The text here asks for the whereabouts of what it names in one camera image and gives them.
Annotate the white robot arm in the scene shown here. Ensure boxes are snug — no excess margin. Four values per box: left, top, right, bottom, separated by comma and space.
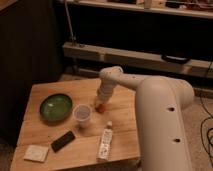
95, 66, 194, 171

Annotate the red orange pepper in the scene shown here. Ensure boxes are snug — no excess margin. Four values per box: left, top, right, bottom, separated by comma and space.
96, 104, 106, 113

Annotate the wooden table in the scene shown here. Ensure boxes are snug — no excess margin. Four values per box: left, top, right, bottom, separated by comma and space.
9, 77, 142, 171

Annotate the black smartphone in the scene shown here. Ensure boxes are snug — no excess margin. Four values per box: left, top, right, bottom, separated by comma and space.
51, 131, 75, 152

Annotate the white tube bottle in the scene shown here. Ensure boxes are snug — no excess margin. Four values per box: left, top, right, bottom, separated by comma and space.
97, 121, 113, 162

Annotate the white square sponge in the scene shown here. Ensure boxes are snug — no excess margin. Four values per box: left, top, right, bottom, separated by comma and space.
23, 145, 49, 162

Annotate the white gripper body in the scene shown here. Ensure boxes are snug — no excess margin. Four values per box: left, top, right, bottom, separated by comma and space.
95, 85, 115, 105

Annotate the wooden shelf unit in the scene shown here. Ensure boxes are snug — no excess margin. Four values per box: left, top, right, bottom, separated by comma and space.
56, 0, 213, 77

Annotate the clear plastic cup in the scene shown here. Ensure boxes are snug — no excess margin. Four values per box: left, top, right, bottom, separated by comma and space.
73, 104, 92, 128

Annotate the green bowl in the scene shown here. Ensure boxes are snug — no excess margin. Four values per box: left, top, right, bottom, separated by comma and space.
39, 93, 73, 122

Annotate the black handle on shelf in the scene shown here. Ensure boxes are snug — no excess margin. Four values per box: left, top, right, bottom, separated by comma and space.
161, 55, 191, 64

